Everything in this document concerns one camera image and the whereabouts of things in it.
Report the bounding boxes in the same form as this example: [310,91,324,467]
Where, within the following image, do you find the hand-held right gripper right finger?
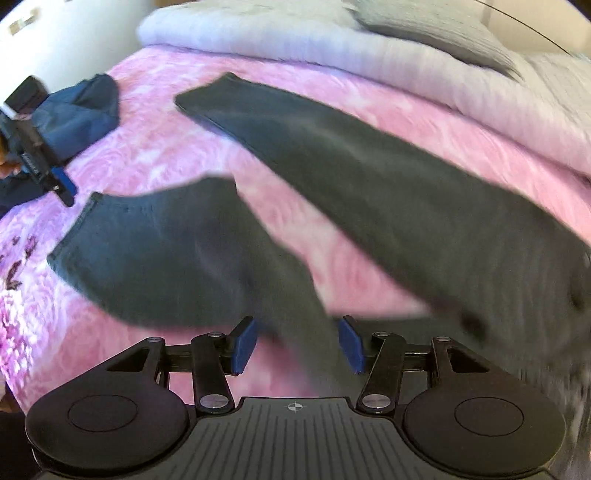
[339,316,504,415]

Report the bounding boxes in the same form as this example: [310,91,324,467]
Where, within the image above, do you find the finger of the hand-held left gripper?
[50,166,77,208]

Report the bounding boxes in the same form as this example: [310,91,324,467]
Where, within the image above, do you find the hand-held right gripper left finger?
[95,316,259,415]

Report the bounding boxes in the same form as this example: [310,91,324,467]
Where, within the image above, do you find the dark grey pants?
[46,73,591,398]

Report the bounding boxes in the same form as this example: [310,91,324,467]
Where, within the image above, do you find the blue garment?
[0,74,121,217]

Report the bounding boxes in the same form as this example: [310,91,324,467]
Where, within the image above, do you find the pink rose blanket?
[0,44,591,416]

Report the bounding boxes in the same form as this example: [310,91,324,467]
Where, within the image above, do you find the lavender ribbed duvet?
[136,0,591,174]

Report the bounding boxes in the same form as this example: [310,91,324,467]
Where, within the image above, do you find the grey pillow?
[353,0,522,77]

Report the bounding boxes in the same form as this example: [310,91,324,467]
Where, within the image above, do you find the white quilt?
[522,52,591,121]

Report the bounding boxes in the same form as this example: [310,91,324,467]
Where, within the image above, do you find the white wardrobe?
[478,0,591,58]

